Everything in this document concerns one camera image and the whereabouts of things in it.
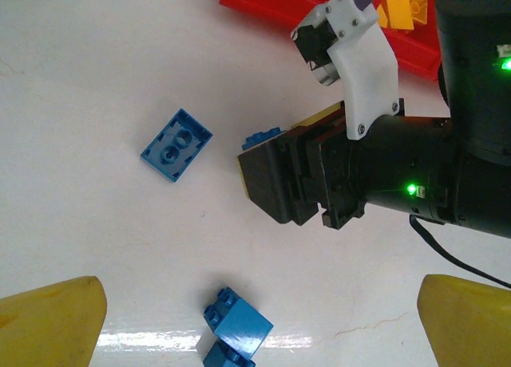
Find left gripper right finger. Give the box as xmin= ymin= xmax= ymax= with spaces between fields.
xmin=417 ymin=274 xmax=511 ymax=367

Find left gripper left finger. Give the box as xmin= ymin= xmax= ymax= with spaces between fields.
xmin=0 ymin=275 xmax=108 ymax=367

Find blue lego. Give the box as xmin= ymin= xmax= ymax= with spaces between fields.
xmin=242 ymin=127 xmax=287 ymax=151
xmin=203 ymin=286 xmax=275 ymax=358
xmin=139 ymin=108 xmax=214 ymax=184
xmin=202 ymin=340 xmax=256 ymax=367

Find yellow long rounded lego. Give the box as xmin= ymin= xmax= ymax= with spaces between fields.
xmin=377 ymin=0 xmax=414 ymax=31

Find yellow square lego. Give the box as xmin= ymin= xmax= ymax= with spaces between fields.
xmin=410 ymin=0 xmax=439 ymax=25

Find red three-compartment container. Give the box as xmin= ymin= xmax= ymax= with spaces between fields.
xmin=218 ymin=0 xmax=442 ymax=83

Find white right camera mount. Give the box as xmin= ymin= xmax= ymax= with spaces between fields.
xmin=295 ymin=0 xmax=400 ymax=140

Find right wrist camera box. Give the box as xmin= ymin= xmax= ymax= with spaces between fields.
xmin=292 ymin=23 xmax=343 ymax=87

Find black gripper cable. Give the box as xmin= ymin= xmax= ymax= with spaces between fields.
xmin=409 ymin=214 xmax=511 ymax=289

